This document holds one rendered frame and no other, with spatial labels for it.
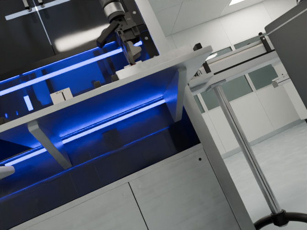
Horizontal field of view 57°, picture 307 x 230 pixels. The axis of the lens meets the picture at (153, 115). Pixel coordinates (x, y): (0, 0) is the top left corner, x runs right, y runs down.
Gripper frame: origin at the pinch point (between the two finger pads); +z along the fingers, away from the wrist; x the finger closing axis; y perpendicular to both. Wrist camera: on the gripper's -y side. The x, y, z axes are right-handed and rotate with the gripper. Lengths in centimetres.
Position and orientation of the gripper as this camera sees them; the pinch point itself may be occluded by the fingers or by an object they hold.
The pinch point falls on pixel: (131, 63)
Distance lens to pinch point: 111.7
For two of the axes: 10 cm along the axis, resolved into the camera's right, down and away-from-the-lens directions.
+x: -1.1, 1.9, 9.8
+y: 9.1, -3.8, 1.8
